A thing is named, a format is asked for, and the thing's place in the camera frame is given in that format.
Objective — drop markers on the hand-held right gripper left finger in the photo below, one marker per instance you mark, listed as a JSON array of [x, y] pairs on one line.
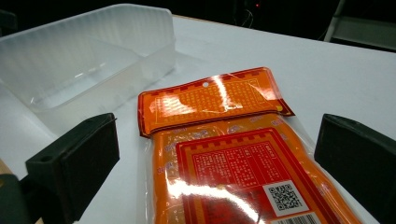
[[77, 165]]

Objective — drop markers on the orange and red food packet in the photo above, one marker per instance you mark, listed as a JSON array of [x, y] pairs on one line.
[[230, 161]]

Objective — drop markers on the translucent plastic container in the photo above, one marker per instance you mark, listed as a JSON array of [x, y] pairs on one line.
[[81, 68]]

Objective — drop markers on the grey metal stand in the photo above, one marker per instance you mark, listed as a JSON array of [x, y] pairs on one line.
[[361, 29]]

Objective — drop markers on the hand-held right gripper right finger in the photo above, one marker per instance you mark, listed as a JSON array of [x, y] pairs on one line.
[[358, 161]]

